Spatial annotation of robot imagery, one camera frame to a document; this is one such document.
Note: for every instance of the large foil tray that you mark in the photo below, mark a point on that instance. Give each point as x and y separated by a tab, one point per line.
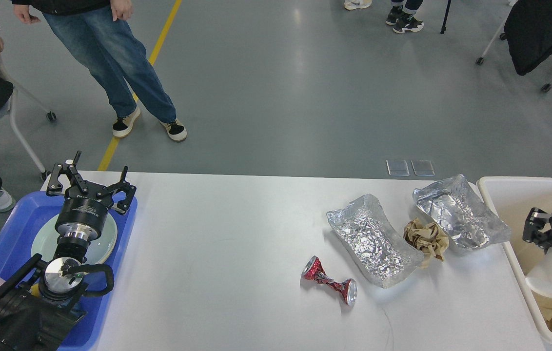
383	256

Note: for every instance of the green ceramic plate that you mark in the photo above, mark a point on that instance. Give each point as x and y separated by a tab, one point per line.
45	241

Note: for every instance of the person in blue jeans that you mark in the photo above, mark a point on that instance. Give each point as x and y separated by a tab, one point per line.
98	36

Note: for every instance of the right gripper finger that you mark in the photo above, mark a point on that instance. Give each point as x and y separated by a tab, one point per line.
538	229

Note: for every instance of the blue plastic tray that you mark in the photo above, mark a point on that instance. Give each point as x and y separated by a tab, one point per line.
16	241

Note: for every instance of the crushed red soda can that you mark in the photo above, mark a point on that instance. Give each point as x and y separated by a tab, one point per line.
314	271

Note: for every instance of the teal ceramic mug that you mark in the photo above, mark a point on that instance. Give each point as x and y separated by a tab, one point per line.
35	291

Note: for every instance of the crumpled brown paper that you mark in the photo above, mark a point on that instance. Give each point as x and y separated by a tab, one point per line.
430	239

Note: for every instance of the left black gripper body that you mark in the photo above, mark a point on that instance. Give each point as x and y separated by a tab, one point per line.
81	217

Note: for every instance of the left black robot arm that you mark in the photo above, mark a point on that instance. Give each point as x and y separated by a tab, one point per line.
38	303

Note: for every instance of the chair with black jacket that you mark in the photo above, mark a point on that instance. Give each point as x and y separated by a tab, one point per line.
528	32

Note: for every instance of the beige plastic bin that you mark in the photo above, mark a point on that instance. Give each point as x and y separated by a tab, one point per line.
511	198

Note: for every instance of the person in black sneakers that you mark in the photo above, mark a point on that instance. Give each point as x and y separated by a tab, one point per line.
401	16

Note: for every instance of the small foil sheet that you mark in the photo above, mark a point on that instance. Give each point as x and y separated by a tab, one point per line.
463	216

